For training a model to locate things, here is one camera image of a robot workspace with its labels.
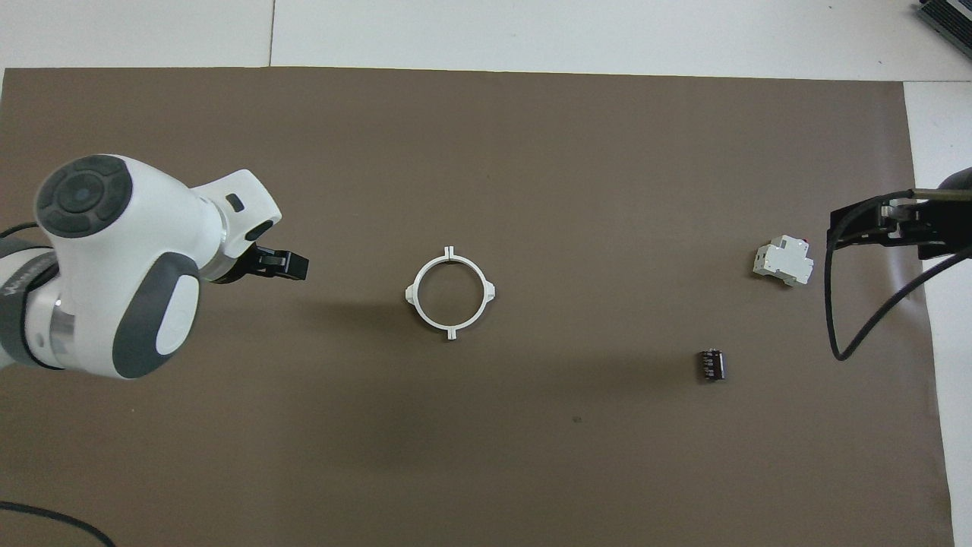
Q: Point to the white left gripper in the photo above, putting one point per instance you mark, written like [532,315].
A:
[239,216]

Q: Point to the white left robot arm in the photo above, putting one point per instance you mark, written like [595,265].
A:
[99,304]

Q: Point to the white circuit breaker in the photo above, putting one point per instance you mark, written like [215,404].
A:
[782,262]

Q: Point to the black cylindrical capacitor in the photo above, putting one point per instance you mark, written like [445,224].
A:
[711,366]

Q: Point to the grey ribbed device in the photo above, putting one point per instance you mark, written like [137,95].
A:
[949,14]

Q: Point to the brown table mat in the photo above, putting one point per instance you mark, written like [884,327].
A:
[607,152]

